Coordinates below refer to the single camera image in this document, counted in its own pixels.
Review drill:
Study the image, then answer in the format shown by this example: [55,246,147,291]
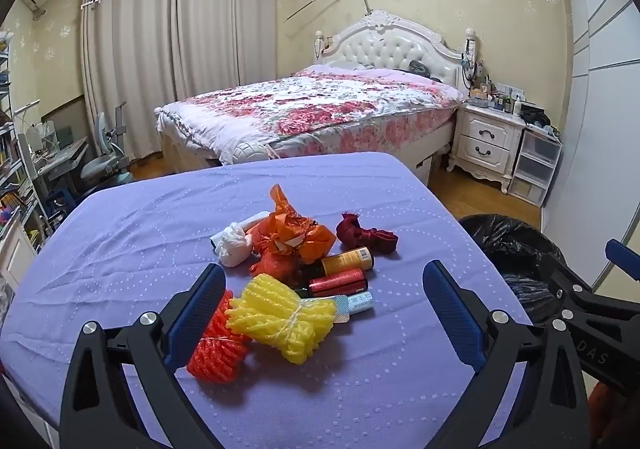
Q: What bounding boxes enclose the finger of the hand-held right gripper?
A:
[604,238,640,291]
[544,271,640,327]

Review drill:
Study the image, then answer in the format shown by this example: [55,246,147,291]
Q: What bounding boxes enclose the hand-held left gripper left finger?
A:
[59,263,236,449]

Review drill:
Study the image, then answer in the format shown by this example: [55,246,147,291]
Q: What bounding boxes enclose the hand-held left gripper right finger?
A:
[422,260,591,449]

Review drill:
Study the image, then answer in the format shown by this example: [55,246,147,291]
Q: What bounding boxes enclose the orange foam fruit net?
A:
[186,289,251,384]

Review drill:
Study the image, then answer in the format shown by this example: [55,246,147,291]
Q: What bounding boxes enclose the white plastic bag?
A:
[210,222,254,267]

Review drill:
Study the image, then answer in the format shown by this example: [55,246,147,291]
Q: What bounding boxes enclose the black-lined trash bin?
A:
[457,213,576,327]

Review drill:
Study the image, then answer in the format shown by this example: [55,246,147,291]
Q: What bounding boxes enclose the yellow foam fruit net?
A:
[225,274,337,364]

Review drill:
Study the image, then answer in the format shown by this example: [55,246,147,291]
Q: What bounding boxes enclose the red plastic bag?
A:
[250,249,306,282]

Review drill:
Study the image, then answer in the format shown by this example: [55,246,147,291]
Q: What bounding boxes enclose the teal and white sachet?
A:
[346,292,375,315]

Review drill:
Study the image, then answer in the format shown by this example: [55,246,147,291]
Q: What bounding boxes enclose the silver pill blister pack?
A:
[330,295,352,325]

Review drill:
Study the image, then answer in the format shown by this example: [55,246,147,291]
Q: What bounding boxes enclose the small yellow label bottle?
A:
[321,250,375,276]

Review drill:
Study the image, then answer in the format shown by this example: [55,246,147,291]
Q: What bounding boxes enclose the small red label bottle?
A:
[307,269,369,297]

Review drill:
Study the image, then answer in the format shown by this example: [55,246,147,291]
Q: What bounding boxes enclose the orange plastic bag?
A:
[248,184,337,264]

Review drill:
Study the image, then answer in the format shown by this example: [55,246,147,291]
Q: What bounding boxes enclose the person's right forearm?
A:
[589,379,640,449]

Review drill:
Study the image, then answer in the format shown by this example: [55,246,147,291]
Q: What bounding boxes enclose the clear plastic drawer unit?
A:
[510,126,563,207]

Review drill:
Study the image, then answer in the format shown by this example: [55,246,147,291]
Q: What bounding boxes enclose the white sliding wardrobe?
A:
[542,0,640,290]

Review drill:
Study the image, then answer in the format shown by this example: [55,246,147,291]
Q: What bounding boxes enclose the black bag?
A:
[520,106,551,127]

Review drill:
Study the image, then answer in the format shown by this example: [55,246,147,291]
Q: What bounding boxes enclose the white carved nightstand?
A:
[447,99,526,195]

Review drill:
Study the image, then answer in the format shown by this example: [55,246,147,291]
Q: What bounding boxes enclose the blue stool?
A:
[42,186,78,222]

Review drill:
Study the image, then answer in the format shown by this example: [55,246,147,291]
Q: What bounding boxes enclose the grey desk chair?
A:
[80,112,133,190]

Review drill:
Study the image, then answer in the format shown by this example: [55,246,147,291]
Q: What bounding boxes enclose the white low cabinet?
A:
[0,216,41,295]

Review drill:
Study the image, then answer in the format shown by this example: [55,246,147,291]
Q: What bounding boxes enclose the cluster of small toiletry bottles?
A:
[462,74,531,115]

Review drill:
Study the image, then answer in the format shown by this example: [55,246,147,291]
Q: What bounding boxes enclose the grey study desk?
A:
[30,129,93,195]

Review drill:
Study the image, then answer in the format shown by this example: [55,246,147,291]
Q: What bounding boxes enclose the pink floral duvet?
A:
[156,63,465,165]

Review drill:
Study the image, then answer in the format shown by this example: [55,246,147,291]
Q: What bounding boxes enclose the cluttered bookshelf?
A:
[0,29,51,255]

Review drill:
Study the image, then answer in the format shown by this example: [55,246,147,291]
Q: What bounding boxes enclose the beige curtain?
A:
[80,0,182,162]
[172,0,279,102]

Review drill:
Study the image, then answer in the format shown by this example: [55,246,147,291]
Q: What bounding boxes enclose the white tufted bed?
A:
[155,9,481,180]

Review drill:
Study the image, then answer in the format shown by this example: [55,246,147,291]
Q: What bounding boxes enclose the hanging cables on bedpost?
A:
[462,29,482,90]

